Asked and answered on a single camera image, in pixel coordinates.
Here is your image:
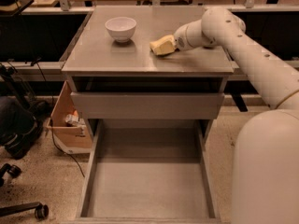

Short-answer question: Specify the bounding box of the black cable on floor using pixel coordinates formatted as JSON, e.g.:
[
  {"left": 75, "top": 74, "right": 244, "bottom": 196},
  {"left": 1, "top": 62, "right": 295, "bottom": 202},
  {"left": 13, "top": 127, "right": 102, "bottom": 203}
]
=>
[{"left": 49, "top": 118, "right": 86, "bottom": 179}]

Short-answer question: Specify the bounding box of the closed grey upper drawer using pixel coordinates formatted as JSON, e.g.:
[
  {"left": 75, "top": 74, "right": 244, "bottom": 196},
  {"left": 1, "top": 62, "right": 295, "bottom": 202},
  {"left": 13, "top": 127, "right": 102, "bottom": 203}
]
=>
[{"left": 71, "top": 92, "right": 224, "bottom": 119}]

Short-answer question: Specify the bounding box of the white ceramic bowl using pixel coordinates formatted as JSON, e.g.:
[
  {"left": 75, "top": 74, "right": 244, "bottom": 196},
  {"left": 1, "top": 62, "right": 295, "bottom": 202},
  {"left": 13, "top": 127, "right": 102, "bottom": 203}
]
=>
[{"left": 105, "top": 17, "right": 136, "bottom": 43}]

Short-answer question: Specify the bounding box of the open grey middle drawer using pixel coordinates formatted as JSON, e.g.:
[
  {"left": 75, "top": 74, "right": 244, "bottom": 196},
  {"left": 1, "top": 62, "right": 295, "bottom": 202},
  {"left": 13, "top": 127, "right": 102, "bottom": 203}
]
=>
[{"left": 62, "top": 120, "right": 231, "bottom": 224}]

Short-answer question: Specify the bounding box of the grey drawer cabinet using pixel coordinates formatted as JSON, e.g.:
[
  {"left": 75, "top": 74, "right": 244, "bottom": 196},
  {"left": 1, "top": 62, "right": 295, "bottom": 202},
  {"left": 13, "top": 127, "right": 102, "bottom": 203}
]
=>
[{"left": 63, "top": 6, "right": 233, "bottom": 140}]

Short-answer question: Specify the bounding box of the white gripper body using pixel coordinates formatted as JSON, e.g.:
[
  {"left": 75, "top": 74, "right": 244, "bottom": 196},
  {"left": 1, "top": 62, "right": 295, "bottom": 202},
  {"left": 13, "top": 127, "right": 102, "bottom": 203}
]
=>
[{"left": 174, "top": 24, "right": 200, "bottom": 50}]

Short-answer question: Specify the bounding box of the yellow sponge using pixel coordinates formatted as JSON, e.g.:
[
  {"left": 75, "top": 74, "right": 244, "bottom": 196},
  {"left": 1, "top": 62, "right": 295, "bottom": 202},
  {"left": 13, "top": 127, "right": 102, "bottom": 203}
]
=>
[{"left": 149, "top": 35, "right": 177, "bottom": 56}]

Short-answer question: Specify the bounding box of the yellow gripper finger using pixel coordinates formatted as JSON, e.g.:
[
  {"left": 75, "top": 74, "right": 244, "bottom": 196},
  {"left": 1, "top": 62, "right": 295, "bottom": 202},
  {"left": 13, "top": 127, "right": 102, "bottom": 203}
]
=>
[{"left": 149, "top": 35, "right": 176, "bottom": 49}]

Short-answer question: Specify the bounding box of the wooden box with items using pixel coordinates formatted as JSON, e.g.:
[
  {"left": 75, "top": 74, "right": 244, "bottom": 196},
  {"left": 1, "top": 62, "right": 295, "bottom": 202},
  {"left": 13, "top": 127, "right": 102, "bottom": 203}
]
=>
[{"left": 47, "top": 82, "right": 93, "bottom": 154}]

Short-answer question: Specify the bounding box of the black bag on floor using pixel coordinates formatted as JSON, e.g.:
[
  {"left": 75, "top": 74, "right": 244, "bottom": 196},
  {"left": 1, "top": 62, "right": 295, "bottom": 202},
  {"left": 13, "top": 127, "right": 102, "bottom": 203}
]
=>
[{"left": 0, "top": 96, "right": 43, "bottom": 160}]

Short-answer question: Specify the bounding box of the black office chair base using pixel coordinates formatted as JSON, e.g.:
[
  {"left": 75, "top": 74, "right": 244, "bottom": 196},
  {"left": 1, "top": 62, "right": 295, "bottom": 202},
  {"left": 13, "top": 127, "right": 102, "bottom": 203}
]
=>
[{"left": 0, "top": 162, "right": 50, "bottom": 220}]

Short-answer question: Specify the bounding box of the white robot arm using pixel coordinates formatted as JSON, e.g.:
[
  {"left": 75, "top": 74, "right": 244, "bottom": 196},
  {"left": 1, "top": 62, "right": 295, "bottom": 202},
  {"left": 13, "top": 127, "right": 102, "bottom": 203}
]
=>
[{"left": 149, "top": 7, "right": 299, "bottom": 224}]

